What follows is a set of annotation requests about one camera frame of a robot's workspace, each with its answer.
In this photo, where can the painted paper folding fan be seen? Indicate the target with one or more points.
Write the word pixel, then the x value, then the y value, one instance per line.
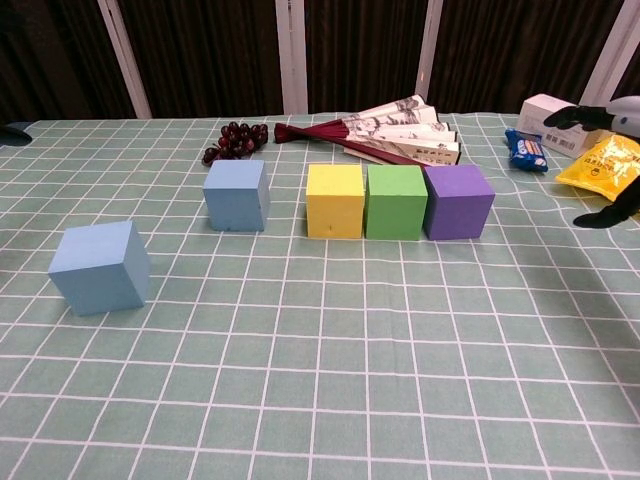
pixel 400 135

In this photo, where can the purple foam cube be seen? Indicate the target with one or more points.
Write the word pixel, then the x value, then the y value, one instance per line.
pixel 455 210

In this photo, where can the white metal frame post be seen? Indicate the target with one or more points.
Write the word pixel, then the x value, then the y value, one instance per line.
pixel 432 45
pixel 291 55
pixel 125 60
pixel 610 55

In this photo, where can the dark red grape bunch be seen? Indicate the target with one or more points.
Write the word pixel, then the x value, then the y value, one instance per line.
pixel 240 140

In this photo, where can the white cardboard box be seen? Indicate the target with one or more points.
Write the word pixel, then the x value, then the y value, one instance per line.
pixel 537 115

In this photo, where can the blue cookie packet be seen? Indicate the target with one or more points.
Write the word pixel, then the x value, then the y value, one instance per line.
pixel 527 152

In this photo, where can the green checkered tablecloth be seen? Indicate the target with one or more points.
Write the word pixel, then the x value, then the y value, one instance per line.
pixel 320 375

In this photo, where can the green foam cube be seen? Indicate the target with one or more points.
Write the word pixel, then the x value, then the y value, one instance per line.
pixel 395 207

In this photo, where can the dark brown pleated curtain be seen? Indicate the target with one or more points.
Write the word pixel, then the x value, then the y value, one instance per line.
pixel 210 50

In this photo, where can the yellow snack bag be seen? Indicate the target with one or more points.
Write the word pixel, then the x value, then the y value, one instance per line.
pixel 605 170

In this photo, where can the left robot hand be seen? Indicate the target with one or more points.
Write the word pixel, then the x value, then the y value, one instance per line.
pixel 12 136

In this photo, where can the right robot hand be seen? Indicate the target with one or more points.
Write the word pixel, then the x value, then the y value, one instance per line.
pixel 575 117

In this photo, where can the light blue foam cube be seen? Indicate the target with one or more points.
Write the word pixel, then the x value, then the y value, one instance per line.
pixel 235 197
pixel 95 270

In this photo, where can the yellow foam cube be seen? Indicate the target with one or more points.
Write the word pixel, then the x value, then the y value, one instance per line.
pixel 334 205

